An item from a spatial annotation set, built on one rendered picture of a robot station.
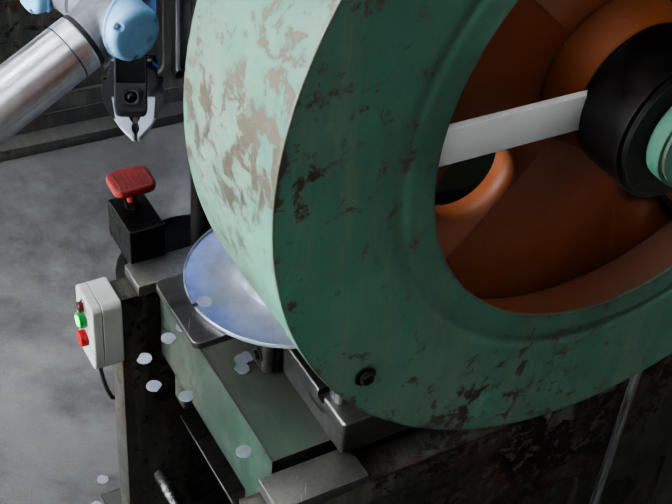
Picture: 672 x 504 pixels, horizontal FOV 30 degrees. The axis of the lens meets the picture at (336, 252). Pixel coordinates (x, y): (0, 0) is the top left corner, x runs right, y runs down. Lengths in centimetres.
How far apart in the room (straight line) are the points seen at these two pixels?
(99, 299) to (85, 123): 147
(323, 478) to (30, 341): 124
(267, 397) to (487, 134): 78
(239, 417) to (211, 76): 82
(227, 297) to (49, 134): 168
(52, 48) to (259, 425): 59
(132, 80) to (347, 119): 80
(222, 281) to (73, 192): 148
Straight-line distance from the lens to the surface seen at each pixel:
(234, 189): 108
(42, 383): 274
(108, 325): 200
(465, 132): 111
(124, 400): 215
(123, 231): 201
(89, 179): 326
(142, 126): 188
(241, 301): 175
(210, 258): 182
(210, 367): 186
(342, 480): 172
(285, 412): 179
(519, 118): 115
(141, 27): 157
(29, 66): 156
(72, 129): 339
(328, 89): 97
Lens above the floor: 197
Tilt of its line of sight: 40 degrees down
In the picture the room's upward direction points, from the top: 6 degrees clockwise
